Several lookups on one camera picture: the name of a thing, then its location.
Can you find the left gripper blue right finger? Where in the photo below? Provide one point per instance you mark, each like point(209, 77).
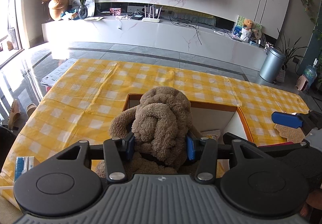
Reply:
point(205, 151)

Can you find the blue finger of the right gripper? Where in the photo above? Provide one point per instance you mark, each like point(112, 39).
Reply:
point(285, 119)

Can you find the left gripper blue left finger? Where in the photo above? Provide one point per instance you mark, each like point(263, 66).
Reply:
point(116, 152)

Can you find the toast shaped plush cushion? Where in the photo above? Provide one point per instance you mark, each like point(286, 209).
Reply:
point(290, 134)

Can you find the brown plush knotted toy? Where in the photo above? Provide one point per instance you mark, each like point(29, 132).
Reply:
point(160, 123)

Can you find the pink plastic box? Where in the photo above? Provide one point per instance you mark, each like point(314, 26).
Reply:
point(278, 144)

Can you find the orange white cardboard box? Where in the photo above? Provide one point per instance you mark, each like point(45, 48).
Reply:
point(209, 117)

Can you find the pink small heater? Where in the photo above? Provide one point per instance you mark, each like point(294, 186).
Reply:
point(302, 83)

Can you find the woven basket bag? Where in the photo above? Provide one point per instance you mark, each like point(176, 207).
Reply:
point(281, 75)

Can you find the blue water jug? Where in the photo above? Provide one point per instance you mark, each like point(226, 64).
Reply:
point(310, 72)

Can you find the grey metal trash can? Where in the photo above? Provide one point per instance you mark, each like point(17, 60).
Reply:
point(272, 65)

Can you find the yellow checkered tablecloth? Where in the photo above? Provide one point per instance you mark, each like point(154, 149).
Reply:
point(85, 100)

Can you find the green potted floor plant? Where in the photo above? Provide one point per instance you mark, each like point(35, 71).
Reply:
point(287, 49)

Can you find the white marble tv console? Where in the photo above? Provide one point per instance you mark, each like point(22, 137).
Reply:
point(203, 42)

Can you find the green picture book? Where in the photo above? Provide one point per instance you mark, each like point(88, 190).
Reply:
point(243, 34)

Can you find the brown teddy bear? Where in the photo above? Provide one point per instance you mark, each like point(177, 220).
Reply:
point(248, 24)

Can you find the blue white small carton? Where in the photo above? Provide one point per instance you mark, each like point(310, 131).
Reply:
point(23, 164)

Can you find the hanging green vine plant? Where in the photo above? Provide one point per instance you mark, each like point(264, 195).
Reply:
point(313, 16)

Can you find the white wifi router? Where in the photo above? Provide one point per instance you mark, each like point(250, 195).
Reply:
point(152, 15)

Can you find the small pink photo card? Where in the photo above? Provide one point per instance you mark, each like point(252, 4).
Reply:
point(115, 11)

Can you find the orange round gourd vase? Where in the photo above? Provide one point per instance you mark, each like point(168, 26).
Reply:
point(56, 7)

